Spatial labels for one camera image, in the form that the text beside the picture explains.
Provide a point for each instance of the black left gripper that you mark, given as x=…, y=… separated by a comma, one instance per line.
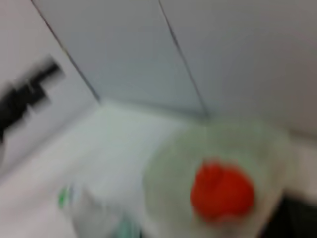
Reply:
x=22, y=101

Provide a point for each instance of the clear green-label water bottle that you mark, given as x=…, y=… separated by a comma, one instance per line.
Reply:
x=99, y=218

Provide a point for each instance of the red-orange toy orange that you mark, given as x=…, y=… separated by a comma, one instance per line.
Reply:
x=223, y=188

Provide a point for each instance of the pale green glass fruit plate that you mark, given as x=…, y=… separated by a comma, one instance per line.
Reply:
x=171, y=173

